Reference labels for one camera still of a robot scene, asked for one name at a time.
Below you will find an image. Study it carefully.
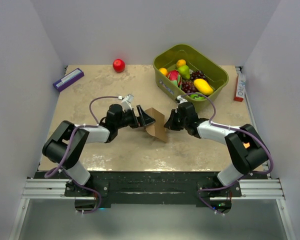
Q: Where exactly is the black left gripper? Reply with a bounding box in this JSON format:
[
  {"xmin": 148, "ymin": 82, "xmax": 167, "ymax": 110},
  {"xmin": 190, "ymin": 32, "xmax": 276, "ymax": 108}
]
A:
[{"xmin": 115, "ymin": 105, "xmax": 155, "ymax": 130}]

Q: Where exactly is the brown cardboard paper box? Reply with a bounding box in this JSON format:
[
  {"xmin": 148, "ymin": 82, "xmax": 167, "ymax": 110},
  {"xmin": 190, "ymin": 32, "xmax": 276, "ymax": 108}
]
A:
[{"xmin": 145, "ymin": 107, "xmax": 168, "ymax": 143}]

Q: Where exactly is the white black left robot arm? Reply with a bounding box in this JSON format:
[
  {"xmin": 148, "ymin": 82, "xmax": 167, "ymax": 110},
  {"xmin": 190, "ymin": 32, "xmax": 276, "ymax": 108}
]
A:
[{"xmin": 42, "ymin": 104, "xmax": 156, "ymax": 196}]

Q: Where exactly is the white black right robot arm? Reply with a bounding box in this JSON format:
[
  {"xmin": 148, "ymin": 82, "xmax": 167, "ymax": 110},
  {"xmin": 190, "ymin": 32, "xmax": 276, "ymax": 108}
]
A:
[{"xmin": 164, "ymin": 99, "xmax": 273, "ymax": 197}]

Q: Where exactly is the red white toothpaste box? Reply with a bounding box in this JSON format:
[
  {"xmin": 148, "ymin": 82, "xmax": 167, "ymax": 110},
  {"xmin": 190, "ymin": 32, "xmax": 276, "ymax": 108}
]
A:
[{"xmin": 233, "ymin": 73, "xmax": 246, "ymax": 102}]

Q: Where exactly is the purple rectangular box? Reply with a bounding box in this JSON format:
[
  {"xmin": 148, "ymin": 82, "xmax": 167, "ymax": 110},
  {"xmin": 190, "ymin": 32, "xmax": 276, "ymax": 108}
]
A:
[{"xmin": 52, "ymin": 68, "xmax": 85, "ymax": 93}]

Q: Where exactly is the red grape bunch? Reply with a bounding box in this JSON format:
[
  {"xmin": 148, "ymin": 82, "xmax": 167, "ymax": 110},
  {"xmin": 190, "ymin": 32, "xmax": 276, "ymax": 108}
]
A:
[{"xmin": 181, "ymin": 80, "xmax": 198, "ymax": 94}]

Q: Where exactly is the yellow mango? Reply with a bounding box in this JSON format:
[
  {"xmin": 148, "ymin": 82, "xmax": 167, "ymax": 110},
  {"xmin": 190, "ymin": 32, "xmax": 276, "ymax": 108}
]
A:
[{"xmin": 193, "ymin": 78, "xmax": 214, "ymax": 96}]

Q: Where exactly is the pink dragon fruit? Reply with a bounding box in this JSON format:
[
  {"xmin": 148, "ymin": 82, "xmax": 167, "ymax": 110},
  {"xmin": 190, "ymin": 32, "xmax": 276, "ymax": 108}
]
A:
[{"xmin": 167, "ymin": 70, "xmax": 182, "ymax": 88}]

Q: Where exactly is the yellow orange fruit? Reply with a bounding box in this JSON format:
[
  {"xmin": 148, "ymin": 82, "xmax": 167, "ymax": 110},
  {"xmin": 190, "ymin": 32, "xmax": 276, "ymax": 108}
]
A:
[{"xmin": 159, "ymin": 67, "xmax": 169, "ymax": 77}]

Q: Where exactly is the green pear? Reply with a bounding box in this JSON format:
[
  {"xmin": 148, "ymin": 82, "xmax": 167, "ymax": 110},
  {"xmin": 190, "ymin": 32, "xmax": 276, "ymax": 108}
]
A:
[{"xmin": 177, "ymin": 65, "xmax": 190, "ymax": 80}]

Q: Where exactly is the dark purple grape bunch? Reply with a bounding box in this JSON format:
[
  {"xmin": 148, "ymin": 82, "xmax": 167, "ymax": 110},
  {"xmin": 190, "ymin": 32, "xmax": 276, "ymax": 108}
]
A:
[{"xmin": 190, "ymin": 70, "xmax": 207, "ymax": 81}]

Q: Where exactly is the red apple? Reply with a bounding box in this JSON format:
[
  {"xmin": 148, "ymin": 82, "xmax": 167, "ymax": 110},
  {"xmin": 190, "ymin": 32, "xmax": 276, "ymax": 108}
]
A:
[{"xmin": 112, "ymin": 58, "xmax": 126, "ymax": 73}]

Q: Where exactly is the green plastic tub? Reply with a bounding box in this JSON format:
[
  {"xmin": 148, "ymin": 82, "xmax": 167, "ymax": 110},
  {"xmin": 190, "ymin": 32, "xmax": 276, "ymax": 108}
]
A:
[{"xmin": 153, "ymin": 44, "xmax": 229, "ymax": 111}]

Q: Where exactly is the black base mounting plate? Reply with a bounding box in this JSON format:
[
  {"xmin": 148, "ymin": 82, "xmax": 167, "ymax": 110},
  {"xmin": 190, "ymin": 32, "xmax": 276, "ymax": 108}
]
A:
[{"xmin": 64, "ymin": 170, "xmax": 269, "ymax": 209}]

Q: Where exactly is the round yellow orange sponge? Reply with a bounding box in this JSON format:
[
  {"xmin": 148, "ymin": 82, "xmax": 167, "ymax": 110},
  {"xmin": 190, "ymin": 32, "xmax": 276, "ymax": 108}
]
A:
[{"xmin": 243, "ymin": 142, "xmax": 250, "ymax": 149}]

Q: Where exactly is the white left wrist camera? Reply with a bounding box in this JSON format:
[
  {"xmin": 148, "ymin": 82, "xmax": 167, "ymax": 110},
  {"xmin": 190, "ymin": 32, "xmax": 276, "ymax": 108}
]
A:
[{"xmin": 121, "ymin": 94, "xmax": 134, "ymax": 111}]

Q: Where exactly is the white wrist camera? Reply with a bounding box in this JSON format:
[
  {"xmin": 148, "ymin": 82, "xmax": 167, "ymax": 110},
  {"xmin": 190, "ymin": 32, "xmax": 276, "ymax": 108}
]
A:
[
  {"xmin": 175, "ymin": 95, "xmax": 188, "ymax": 105},
  {"xmin": 121, "ymin": 94, "xmax": 134, "ymax": 111}
]

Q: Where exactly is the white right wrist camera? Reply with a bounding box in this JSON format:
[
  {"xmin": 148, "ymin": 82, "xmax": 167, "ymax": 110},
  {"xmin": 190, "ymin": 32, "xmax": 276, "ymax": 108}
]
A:
[{"xmin": 175, "ymin": 95, "xmax": 188, "ymax": 105}]

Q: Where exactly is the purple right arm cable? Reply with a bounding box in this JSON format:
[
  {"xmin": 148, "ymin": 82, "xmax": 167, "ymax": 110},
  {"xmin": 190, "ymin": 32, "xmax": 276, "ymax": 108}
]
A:
[{"xmin": 178, "ymin": 92, "xmax": 274, "ymax": 216}]

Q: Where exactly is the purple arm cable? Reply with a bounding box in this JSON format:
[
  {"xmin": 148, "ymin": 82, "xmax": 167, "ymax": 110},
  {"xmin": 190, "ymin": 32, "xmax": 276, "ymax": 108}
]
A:
[
  {"xmin": 44, "ymin": 94, "xmax": 123, "ymax": 214},
  {"xmin": 178, "ymin": 92, "xmax": 274, "ymax": 216}
]

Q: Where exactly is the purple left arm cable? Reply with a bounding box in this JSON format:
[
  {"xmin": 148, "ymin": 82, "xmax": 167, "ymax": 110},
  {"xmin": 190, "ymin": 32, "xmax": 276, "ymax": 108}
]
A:
[{"xmin": 44, "ymin": 94, "xmax": 123, "ymax": 214}]

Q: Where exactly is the aluminium front rail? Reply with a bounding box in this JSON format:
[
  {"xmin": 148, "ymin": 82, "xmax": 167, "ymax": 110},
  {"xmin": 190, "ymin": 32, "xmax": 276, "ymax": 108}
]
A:
[{"xmin": 21, "ymin": 178, "xmax": 286, "ymax": 201}]

